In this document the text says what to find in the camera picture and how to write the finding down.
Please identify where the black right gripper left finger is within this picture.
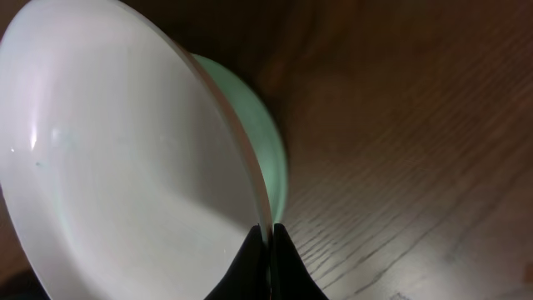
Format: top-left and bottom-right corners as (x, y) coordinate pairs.
(206, 225), (267, 300)

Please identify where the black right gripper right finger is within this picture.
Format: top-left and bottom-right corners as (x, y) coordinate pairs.
(271, 223), (328, 300)

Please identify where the white plate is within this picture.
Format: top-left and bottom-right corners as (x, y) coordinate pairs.
(1, 0), (272, 299)

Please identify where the mint green plate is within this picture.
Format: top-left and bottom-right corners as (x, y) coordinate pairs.
(193, 54), (289, 223)

